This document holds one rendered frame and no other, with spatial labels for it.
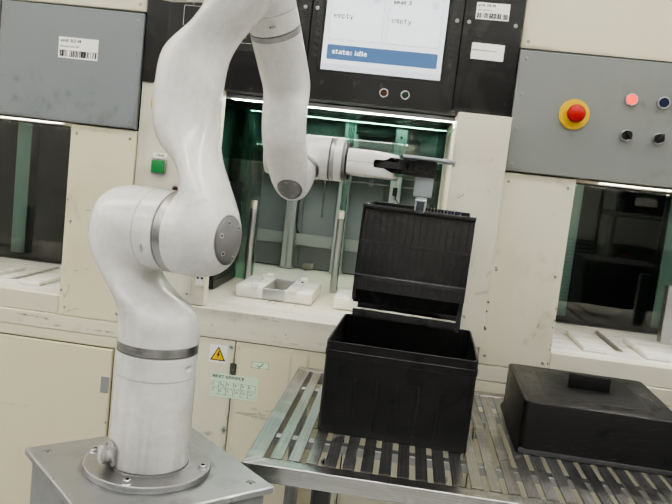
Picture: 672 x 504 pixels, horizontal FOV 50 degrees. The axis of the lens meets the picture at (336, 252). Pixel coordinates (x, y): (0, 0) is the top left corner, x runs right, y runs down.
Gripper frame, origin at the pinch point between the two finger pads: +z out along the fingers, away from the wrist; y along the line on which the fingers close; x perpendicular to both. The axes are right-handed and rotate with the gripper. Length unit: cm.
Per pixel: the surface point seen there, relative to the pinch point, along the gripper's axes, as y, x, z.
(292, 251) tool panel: -114, -32, -45
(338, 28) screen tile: -29.2, 30.8, -24.4
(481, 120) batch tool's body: -25.4, 12.8, 10.7
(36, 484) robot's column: 42, -55, -52
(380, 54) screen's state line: -29.5, 25.9, -14.0
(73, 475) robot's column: 46, -50, -44
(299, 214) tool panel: -119, -19, -45
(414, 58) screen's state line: -29.8, 25.7, -6.0
